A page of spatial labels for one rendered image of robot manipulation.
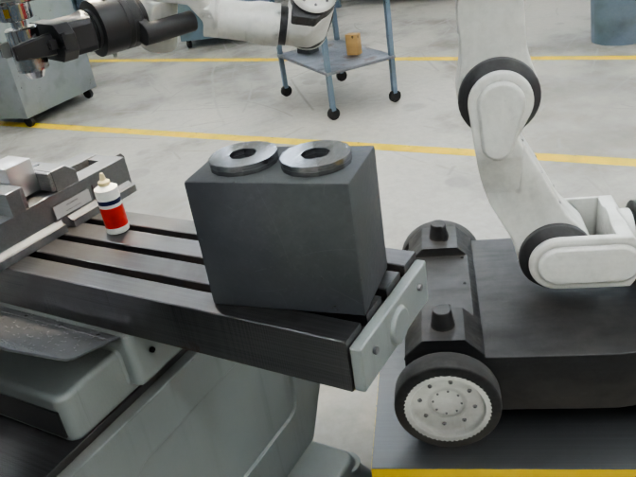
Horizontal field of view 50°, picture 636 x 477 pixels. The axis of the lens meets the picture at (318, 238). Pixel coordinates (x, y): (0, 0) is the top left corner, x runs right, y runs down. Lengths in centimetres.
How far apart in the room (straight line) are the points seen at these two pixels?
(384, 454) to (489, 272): 48
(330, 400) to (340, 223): 136
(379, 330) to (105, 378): 46
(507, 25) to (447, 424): 74
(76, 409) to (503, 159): 83
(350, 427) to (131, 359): 104
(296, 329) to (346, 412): 123
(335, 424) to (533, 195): 99
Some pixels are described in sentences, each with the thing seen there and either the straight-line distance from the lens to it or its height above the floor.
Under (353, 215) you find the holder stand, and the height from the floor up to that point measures 105.
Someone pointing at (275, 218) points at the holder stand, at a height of 104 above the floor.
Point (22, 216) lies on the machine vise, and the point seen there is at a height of 97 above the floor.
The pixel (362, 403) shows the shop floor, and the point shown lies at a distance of 212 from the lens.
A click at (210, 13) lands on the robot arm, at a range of 120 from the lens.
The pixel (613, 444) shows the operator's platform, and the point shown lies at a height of 40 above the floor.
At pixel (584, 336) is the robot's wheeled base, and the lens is 141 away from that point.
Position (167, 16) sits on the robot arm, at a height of 124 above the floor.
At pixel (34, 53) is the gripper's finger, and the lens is 113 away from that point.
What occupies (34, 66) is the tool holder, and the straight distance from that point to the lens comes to 114.
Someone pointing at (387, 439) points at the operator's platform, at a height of 40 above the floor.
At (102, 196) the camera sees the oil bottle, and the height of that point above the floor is 98.
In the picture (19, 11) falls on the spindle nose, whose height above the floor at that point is 129.
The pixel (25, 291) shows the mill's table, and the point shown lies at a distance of 125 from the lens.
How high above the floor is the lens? 141
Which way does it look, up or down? 28 degrees down
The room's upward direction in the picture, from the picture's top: 9 degrees counter-clockwise
